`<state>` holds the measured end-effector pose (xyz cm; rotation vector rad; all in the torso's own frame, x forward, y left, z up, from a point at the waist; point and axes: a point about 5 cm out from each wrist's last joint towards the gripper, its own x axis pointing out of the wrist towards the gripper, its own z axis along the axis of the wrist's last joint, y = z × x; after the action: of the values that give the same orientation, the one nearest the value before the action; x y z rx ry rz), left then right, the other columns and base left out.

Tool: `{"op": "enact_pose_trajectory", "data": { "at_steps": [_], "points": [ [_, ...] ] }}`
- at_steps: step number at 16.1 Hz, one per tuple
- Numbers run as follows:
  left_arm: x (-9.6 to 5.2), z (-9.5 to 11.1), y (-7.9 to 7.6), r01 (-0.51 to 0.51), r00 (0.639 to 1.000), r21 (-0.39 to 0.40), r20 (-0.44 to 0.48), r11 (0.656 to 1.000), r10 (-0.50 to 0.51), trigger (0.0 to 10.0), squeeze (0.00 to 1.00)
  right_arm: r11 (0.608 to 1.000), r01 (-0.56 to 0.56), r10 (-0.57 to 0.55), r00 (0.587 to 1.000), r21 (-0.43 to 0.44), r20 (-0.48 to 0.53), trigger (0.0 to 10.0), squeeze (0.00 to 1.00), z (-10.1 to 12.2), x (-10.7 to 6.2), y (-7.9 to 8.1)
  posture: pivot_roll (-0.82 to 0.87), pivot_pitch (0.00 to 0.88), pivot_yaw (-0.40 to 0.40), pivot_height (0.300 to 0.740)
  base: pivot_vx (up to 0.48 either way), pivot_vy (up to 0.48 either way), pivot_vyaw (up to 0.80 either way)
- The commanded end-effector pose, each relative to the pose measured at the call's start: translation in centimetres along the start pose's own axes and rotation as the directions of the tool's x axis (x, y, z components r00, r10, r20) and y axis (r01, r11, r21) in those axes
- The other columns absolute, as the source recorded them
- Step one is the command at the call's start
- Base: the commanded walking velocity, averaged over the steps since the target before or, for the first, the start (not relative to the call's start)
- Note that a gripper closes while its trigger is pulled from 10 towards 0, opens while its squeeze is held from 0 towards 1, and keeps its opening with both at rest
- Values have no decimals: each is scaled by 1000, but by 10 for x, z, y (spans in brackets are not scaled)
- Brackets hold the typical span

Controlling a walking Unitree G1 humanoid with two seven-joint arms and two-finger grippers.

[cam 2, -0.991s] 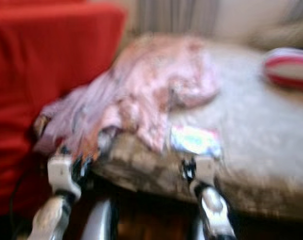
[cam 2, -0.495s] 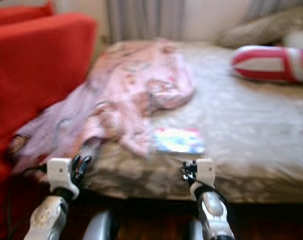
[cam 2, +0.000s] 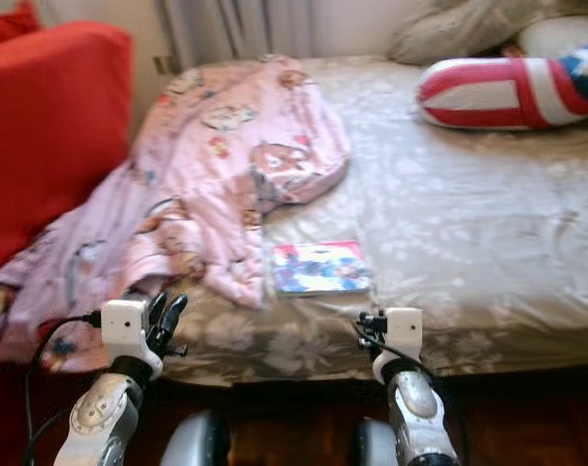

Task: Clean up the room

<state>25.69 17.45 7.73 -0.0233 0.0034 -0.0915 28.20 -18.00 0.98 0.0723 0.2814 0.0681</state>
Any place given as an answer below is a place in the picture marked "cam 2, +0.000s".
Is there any pink cartoon print blanket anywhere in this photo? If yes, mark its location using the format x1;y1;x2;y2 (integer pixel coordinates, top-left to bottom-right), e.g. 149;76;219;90
0;53;351;375

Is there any beige pillow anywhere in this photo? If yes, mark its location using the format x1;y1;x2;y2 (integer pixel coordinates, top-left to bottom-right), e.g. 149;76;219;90
389;0;588;67

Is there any colourful picture book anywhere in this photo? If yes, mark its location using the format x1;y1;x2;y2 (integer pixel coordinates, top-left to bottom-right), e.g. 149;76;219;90
272;240;373;295

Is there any beige floral bedspread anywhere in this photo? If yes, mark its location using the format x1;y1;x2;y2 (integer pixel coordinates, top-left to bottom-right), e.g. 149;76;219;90
129;53;588;384

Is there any long red cushion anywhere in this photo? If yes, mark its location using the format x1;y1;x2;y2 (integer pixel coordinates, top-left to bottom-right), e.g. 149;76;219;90
0;0;43;48
0;21;135;466

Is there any red white striped pillow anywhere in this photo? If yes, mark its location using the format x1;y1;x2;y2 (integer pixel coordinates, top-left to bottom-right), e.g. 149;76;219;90
417;44;588;132

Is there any grey pleated curtain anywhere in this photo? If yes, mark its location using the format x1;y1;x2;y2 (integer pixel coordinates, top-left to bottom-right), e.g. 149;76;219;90
160;0;407;69

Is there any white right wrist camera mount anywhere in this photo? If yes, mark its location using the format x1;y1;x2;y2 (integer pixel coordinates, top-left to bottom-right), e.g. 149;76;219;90
372;308;424;384

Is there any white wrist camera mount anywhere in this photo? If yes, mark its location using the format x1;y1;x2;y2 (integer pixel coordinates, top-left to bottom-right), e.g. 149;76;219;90
372;308;424;384
100;297;164;380

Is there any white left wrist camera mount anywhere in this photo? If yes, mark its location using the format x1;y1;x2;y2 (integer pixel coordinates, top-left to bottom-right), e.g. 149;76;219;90
100;297;164;380

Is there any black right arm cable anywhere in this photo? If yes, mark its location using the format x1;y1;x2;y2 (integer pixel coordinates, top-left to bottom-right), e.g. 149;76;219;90
354;325;470;466

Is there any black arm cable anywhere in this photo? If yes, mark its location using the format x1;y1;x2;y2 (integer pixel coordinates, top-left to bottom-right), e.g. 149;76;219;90
354;325;470;466
24;313;103;466

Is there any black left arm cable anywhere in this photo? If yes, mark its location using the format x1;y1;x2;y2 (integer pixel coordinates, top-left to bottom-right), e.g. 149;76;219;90
24;313;103;466

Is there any dark bed frame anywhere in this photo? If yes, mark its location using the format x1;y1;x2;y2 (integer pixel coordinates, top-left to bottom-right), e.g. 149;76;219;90
168;367;588;428

